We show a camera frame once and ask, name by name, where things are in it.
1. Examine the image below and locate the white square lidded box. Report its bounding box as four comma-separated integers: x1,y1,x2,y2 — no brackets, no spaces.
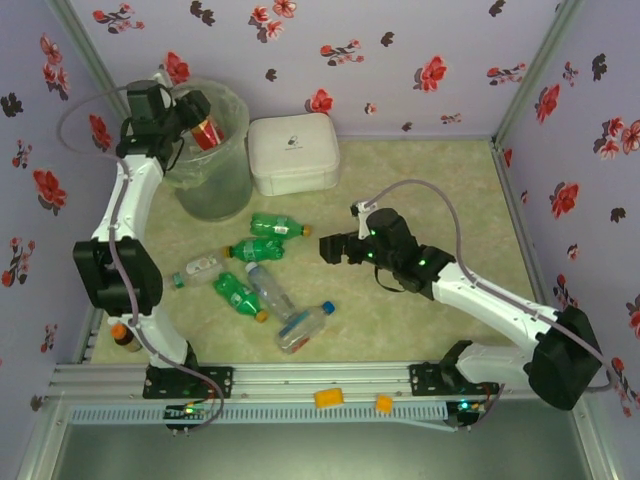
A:
247,112,342,197

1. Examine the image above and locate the translucent plastic bin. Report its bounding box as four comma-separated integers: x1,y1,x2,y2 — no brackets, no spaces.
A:
162,74,252,224

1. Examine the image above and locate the brown bottle with orange cap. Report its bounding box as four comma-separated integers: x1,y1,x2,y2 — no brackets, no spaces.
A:
109,322,144,355

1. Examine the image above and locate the circuit board with green light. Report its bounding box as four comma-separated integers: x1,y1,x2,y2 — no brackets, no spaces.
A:
446,397,489,432
163,399,225,434

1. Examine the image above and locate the black mounting plate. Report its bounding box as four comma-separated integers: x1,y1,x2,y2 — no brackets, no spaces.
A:
142,364,235,400
408,362,501,397

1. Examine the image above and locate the clear bottle with white label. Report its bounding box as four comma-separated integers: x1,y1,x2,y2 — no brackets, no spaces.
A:
171,251,227,291

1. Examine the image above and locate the clear bottle with blue cap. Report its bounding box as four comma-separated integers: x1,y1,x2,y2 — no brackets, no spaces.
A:
274,299,337,355

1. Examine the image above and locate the clear bottle with white cap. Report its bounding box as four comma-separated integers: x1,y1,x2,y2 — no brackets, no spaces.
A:
243,261,297,322

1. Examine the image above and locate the red soda can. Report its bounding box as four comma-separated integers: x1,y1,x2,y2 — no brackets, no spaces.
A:
191,114,226,151

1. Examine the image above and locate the white slotted cable duct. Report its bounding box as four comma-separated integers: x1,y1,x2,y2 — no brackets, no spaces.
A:
67,403,447,427

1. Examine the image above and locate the green bottle with orange cap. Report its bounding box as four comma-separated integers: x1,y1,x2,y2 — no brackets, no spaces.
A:
249,212,314,239
212,272,271,324
223,237,286,264

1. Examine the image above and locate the large yellow foam block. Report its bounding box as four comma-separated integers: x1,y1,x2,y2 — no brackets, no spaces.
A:
313,387,345,409

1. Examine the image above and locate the aluminium mounting rail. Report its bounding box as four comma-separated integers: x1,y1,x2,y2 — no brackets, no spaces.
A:
47,363,506,401

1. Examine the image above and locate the aluminium frame post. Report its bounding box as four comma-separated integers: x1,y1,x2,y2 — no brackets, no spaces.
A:
492,0,587,151
43,0,132,121

